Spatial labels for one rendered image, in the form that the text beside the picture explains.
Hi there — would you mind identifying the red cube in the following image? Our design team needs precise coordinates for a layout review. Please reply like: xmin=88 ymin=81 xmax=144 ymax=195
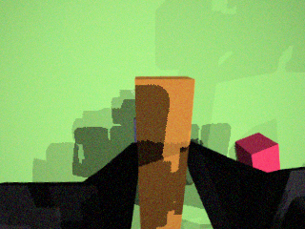
xmin=235 ymin=133 xmax=280 ymax=172

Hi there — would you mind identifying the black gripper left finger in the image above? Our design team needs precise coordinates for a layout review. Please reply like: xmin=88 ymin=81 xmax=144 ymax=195
xmin=0 ymin=143 xmax=138 ymax=229

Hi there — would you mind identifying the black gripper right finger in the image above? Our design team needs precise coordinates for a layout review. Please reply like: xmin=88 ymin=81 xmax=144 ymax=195
xmin=187 ymin=141 xmax=305 ymax=229

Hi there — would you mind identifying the orange rectangular bar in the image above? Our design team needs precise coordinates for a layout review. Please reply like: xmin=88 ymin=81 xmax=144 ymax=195
xmin=134 ymin=75 xmax=195 ymax=229

